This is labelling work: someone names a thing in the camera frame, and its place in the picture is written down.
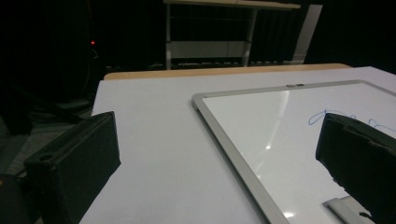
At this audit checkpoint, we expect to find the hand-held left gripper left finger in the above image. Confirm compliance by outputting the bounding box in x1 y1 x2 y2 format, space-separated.
23 111 121 224

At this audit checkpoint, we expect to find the grey whiteboard eraser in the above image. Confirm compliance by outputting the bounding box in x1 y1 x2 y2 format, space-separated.
322 195 375 224

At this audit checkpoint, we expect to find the white slanted beam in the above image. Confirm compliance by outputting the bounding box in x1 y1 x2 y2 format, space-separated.
291 4 324 63

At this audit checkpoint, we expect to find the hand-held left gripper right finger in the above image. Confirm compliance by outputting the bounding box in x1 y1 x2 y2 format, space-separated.
315 113 396 224

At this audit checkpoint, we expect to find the silver framed whiteboard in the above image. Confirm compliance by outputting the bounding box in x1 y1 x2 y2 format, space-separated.
191 79 396 224

